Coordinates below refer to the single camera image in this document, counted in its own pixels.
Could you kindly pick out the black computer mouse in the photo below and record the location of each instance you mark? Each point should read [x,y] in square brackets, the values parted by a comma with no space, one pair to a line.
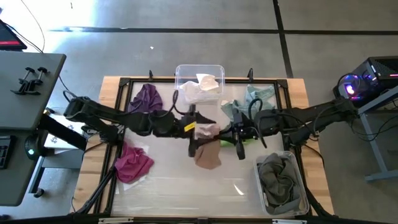
[31,149]

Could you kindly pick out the translucent white table mat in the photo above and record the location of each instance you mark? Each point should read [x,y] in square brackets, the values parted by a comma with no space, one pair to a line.
[186,193]

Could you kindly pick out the white paper sheet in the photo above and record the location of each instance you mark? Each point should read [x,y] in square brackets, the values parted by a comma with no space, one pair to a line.
[54,141]

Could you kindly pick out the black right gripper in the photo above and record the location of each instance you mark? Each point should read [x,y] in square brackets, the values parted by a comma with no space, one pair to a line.
[248,132]

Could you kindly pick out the magenta towel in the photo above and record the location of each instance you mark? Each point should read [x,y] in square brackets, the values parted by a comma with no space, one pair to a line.
[132,168]

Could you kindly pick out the black computer tower with lights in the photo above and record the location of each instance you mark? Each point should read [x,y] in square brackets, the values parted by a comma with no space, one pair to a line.
[382,71]

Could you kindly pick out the black table frame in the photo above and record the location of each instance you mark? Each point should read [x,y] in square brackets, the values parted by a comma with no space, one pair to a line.
[155,80]

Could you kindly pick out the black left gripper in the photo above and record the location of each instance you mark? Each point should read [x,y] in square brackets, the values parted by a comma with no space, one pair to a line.
[183,127]

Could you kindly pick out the black keyboard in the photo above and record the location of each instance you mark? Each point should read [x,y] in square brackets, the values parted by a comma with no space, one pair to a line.
[4,152]

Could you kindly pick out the gray desk leg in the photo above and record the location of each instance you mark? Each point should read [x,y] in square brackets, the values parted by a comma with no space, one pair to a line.
[59,160]

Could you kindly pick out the gray side table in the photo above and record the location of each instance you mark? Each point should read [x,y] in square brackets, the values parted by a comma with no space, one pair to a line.
[376,149]

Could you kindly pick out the purple towel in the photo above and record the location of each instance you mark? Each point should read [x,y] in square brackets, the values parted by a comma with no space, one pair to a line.
[149,98]

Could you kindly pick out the white towel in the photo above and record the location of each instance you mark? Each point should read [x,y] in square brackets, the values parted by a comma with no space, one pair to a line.
[192,91]

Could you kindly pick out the white metal bracket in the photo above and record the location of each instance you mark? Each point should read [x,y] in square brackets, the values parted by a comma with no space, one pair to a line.
[115,220]
[289,221]

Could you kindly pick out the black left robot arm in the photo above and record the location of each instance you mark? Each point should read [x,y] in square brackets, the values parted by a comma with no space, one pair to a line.
[124,116]

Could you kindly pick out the gray desk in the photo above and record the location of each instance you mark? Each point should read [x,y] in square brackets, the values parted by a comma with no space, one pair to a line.
[28,102]

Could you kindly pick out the pink towel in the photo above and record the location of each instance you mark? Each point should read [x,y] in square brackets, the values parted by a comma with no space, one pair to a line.
[208,157]

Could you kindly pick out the dark diagonal support bar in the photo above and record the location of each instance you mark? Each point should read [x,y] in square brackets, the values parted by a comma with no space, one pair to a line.
[62,132]

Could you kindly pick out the black screw clamp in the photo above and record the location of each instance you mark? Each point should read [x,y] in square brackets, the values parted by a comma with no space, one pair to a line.
[21,88]
[35,83]

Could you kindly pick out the light green towel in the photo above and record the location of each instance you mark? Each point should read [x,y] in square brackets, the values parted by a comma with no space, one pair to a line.
[228,143]

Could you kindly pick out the pale teal towel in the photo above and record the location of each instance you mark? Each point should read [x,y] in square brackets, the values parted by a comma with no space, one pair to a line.
[264,93]

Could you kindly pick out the clear plastic bin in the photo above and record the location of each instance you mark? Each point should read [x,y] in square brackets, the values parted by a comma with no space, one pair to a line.
[178,70]
[306,186]

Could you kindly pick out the olive gray waffle towel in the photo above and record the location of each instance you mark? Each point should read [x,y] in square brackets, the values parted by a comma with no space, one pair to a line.
[276,177]

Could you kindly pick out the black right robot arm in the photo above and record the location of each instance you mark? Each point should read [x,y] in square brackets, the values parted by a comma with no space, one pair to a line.
[311,116]

